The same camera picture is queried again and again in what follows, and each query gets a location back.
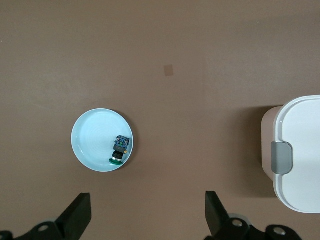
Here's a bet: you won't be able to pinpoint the white lidded lunch box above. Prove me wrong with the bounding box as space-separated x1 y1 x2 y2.
261 94 320 214

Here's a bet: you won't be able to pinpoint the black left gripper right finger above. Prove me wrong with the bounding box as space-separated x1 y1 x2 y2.
204 190 301 240

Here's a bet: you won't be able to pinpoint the light blue round plate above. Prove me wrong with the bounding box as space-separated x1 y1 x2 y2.
70 107 135 173

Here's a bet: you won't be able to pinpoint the green push-button switch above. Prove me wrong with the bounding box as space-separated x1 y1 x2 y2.
109 134 131 166

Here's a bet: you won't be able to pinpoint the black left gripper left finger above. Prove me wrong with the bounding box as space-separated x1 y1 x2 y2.
0 192 92 240

